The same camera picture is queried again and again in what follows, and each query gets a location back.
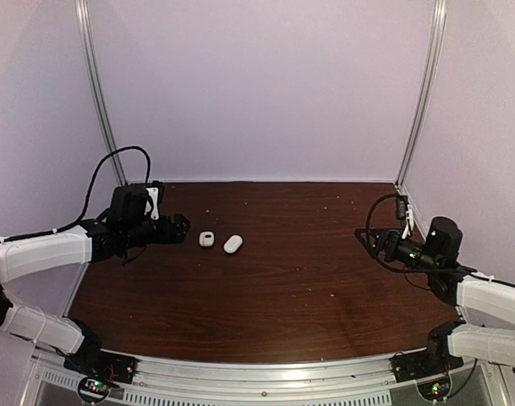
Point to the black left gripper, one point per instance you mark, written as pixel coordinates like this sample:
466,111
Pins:
178,235

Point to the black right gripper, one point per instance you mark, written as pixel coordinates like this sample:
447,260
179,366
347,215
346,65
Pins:
382,237

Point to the cream rounded earbud charging case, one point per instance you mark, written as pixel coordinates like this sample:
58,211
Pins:
206,239

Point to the white oval charging case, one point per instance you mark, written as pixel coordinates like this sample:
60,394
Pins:
233,244

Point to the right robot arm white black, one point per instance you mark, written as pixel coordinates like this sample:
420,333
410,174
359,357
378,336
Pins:
453,284

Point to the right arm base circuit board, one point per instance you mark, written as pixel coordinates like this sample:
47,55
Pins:
434,390

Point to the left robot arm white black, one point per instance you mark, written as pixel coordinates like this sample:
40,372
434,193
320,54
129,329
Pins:
133,220

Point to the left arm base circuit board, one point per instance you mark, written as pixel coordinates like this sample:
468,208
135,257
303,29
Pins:
92,391

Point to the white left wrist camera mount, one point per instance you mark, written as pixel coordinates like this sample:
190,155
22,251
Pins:
155,195

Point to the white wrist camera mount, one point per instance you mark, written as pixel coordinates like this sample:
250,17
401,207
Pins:
405,215
155,195

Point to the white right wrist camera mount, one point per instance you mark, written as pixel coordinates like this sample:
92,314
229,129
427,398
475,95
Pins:
405,215

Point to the aluminium front frame rail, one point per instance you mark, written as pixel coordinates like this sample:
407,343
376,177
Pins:
360,381

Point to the aluminium corner post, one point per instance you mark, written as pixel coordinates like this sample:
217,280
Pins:
98,98
432,59

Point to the left aluminium corner post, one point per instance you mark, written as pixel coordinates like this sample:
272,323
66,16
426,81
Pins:
98,98

